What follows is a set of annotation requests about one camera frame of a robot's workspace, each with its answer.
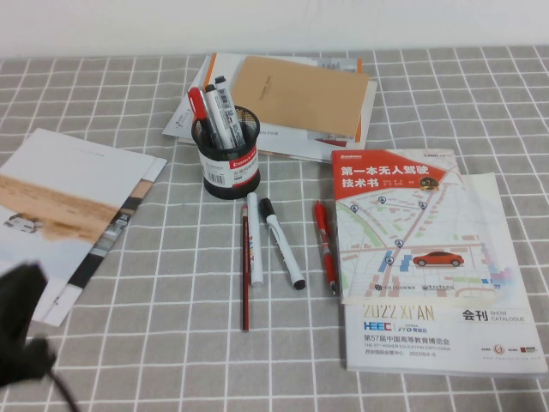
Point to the brown kraft notebook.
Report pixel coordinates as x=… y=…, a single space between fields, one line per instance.
x=296 y=94

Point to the grey white grid tablecloth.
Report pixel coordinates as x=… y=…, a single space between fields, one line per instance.
x=386 y=86

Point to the red capped pen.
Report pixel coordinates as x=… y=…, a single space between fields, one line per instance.
x=197 y=103

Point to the red retractable pen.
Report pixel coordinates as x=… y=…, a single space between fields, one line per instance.
x=325 y=249

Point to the desert car brochure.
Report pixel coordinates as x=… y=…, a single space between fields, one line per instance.
x=64 y=193

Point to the red cover self-driving car book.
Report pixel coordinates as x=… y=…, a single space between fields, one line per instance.
x=394 y=223

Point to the black mesh pen holder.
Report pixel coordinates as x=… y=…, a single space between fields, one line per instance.
x=227 y=171

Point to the white printed booklet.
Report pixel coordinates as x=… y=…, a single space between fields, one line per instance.
x=291 y=143

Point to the white show catalogue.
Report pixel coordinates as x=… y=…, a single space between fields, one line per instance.
x=429 y=339

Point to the dark red pencil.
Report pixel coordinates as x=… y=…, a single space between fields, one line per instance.
x=245 y=279

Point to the white brochure with dark photos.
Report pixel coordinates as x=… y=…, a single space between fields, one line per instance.
x=103 y=244

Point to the white barcode marker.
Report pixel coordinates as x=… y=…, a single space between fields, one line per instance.
x=227 y=107

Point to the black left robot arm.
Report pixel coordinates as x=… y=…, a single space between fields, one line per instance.
x=21 y=309

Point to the white paint marker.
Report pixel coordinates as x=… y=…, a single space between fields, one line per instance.
x=255 y=257

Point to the white marker with black cap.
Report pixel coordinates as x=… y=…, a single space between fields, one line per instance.
x=281 y=244

